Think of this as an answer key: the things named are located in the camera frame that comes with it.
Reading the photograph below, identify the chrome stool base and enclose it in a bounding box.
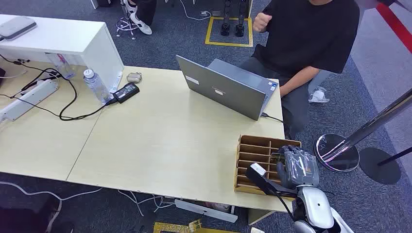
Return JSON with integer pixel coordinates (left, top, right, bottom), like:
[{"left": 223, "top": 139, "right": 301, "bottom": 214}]
[{"left": 115, "top": 0, "right": 139, "bottom": 40}]

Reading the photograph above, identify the yellow board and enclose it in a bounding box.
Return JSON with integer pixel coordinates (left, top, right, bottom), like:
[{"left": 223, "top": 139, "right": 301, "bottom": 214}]
[{"left": 153, "top": 219, "right": 240, "bottom": 233}]

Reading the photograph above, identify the black laptop cable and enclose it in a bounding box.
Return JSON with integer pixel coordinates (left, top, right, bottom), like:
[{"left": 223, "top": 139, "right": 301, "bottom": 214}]
[{"left": 261, "top": 112, "right": 285, "bottom": 124}]

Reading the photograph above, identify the clear bottle white cap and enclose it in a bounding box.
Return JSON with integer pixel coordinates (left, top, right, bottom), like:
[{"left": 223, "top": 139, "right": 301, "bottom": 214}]
[{"left": 83, "top": 68, "right": 112, "bottom": 105}]

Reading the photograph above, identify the black robot leg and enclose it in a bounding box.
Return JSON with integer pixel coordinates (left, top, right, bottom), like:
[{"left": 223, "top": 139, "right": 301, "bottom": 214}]
[
  {"left": 235, "top": 0, "right": 249, "bottom": 38},
  {"left": 220, "top": 0, "right": 232, "bottom": 37}
]

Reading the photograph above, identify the black power adapter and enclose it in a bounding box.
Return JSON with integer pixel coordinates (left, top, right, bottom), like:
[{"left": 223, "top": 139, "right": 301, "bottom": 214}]
[{"left": 112, "top": 82, "right": 140, "bottom": 104}]

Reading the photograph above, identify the black adapter cable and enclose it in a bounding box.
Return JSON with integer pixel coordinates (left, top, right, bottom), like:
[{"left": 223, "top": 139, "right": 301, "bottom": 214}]
[{"left": 0, "top": 54, "right": 118, "bottom": 122}]

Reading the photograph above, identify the red barrier belt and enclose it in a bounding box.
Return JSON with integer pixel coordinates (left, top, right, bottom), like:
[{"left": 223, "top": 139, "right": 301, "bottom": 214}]
[{"left": 376, "top": 2, "right": 412, "bottom": 54}]

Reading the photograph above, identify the clear bottle red label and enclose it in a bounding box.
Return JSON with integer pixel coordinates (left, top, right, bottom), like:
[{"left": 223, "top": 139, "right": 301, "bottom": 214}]
[{"left": 45, "top": 52, "right": 77, "bottom": 80}]

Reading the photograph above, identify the grey earbuds case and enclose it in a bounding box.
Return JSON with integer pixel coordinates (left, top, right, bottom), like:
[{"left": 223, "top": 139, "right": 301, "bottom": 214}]
[{"left": 126, "top": 72, "right": 143, "bottom": 84}]

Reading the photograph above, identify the chrome stanchion post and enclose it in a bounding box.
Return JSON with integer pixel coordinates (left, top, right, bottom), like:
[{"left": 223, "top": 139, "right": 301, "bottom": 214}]
[{"left": 313, "top": 88, "right": 412, "bottom": 173}]

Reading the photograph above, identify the yellow floor tape square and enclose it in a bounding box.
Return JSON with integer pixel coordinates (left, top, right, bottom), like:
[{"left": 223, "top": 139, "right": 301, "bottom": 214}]
[{"left": 205, "top": 16, "right": 254, "bottom": 48}]

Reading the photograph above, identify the wooden card organizer box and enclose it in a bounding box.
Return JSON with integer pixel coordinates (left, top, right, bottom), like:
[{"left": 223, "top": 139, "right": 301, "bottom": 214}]
[{"left": 234, "top": 134, "right": 302, "bottom": 201}]

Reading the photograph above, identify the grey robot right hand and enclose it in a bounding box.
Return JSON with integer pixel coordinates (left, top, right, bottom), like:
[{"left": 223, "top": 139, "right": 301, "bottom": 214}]
[{"left": 275, "top": 145, "right": 321, "bottom": 189}]

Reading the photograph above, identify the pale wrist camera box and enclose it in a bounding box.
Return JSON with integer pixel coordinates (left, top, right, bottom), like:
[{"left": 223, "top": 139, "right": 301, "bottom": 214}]
[{"left": 245, "top": 163, "right": 268, "bottom": 182}]

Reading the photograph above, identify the person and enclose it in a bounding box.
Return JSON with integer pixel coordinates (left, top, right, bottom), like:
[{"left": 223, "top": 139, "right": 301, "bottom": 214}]
[{"left": 239, "top": 0, "right": 361, "bottom": 141}]

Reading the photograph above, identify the white cabinet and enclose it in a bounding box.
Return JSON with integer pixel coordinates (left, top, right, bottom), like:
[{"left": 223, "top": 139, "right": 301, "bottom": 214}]
[{"left": 0, "top": 14, "right": 125, "bottom": 93}]

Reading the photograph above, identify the tangled white cable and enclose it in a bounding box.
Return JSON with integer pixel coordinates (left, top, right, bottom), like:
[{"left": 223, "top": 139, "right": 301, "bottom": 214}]
[{"left": 117, "top": 189, "right": 176, "bottom": 217}]

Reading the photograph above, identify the black stanchion post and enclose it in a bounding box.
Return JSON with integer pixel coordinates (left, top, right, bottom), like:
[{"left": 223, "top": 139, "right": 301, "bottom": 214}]
[{"left": 359, "top": 146, "right": 412, "bottom": 186}]

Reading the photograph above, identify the white and black shoe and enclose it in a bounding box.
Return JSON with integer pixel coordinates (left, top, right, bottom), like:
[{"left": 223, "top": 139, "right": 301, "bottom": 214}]
[{"left": 123, "top": 0, "right": 153, "bottom": 35}]

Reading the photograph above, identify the grey flat device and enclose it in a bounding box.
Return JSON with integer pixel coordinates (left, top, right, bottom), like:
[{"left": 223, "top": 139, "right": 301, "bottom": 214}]
[{"left": 0, "top": 16, "right": 37, "bottom": 41}]

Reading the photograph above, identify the white power strip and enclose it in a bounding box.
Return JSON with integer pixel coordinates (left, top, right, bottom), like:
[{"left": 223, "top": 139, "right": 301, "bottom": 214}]
[{"left": 0, "top": 79, "right": 60, "bottom": 122}]

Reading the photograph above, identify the grey laptop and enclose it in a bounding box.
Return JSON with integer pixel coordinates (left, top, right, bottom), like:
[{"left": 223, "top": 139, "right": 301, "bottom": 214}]
[{"left": 175, "top": 55, "right": 279, "bottom": 121}]

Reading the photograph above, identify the white floor cable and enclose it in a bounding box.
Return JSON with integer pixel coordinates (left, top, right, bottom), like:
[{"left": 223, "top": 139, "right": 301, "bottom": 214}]
[{"left": 178, "top": 0, "right": 212, "bottom": 21}]

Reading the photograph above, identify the person's right hand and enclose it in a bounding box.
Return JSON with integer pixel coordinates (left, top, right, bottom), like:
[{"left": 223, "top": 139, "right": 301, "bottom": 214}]
[{"left": 252, "top": 12, "right": 273, "bottom": 33}]

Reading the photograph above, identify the long white cable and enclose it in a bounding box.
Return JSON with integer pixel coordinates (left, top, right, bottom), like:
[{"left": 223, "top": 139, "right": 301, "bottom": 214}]
[{"left": 0, "top": 181, "right": 103, "bottom": 233}]

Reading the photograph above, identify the white bar under table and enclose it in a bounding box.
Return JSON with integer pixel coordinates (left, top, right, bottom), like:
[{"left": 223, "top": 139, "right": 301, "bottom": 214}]
[{"left": 174, "top": 199, "right": 239, "bottom": 224}]

